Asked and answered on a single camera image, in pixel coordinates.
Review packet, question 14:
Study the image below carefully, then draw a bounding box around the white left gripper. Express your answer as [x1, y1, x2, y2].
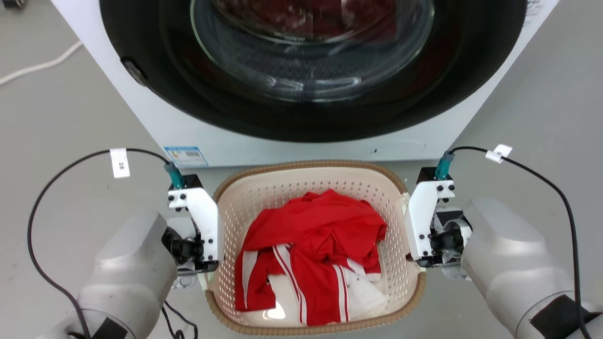
[162, 187, 220, 276]

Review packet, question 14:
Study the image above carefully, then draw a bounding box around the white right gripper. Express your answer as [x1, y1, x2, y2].
[404, 179, 473, 269]

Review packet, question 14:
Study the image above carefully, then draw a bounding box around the beige perforated laundry basket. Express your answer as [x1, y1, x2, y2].
[204, 160, 427, 336]

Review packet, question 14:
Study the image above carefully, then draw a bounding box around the red laundry inside drum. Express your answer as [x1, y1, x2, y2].
[212, 0, 397, 43]

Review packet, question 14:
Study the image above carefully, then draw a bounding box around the blue energy label sticker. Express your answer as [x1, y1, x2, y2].
[164, 146, 209, 168]

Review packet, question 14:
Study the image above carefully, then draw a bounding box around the red and white garment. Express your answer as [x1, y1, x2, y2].
[234, 189, 390, 327]

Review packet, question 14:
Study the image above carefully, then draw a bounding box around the white front-load washing machine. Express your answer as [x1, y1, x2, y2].
[51, 0, 560, 169]

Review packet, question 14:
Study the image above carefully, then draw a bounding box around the black round washer door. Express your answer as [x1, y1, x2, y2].
[99, 0, 527, 143]

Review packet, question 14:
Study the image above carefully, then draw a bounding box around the white right cable tag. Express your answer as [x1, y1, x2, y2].
[485, 144, 513, 164]

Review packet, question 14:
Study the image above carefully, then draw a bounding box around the white cable tag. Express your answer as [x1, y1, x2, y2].
[485, 144, 513, 164]
[110, 148, 130, 179]

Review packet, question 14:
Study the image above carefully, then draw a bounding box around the thin black looped cable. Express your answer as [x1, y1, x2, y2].
[161, 300, 199, 339]

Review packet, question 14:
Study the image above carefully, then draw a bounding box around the white left cable tag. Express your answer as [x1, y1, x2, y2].
[110, 148, 130, 179]

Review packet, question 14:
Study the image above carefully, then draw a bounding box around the black left arm strap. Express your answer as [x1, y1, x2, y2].
[91, 317, 129, 339]

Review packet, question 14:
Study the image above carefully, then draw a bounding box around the black arm strap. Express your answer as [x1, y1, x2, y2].
[530, 294, 601, 339]
[91, 317, 129, 339]

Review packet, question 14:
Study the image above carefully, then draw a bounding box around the black right arm strap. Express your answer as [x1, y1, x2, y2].
[530, 294, 601, 339]

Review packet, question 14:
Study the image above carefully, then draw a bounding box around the white cable on floor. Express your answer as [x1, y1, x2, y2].
[0, 40, 84, 86]

